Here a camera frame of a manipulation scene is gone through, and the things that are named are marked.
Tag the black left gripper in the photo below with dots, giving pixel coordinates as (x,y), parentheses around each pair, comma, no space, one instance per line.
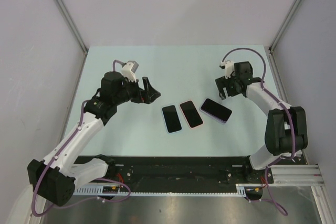
(146,96)

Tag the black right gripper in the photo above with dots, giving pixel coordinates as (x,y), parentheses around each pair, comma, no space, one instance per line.
(221,83)

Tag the clear blue phone case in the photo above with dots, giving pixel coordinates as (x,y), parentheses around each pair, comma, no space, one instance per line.
(172,132)

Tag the lilac phone case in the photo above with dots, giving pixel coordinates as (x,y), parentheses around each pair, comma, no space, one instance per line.
(210,116)

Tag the pink silicone phone case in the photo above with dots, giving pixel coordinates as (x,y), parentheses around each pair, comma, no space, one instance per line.
(191,115)

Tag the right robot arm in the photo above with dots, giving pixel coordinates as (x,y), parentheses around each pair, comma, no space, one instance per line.
(286,126)

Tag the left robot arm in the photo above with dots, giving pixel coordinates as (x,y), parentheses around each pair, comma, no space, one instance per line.
(55,178)

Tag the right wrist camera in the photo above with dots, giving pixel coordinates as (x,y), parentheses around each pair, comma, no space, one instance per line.
(228,66)

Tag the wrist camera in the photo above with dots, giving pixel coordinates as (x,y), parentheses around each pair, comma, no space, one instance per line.
(228,66)
(129,69)

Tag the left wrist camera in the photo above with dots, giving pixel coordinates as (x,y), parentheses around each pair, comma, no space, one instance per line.
(129,69)

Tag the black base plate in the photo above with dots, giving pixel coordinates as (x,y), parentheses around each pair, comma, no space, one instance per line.
(229,170)

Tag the white slotted cable duct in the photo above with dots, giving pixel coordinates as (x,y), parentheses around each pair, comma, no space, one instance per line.
(111,189)

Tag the aluminium front rail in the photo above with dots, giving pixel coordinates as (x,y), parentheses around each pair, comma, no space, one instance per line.
(297,175)

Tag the right aluminium frame post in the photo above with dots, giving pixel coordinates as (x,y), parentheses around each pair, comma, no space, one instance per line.
(285,24)

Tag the aluminium frame post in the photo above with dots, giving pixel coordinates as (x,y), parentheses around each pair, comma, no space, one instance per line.
(60,4)
(285,24)

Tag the left aluminium frame post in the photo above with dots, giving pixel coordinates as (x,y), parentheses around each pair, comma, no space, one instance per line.
(60,4)

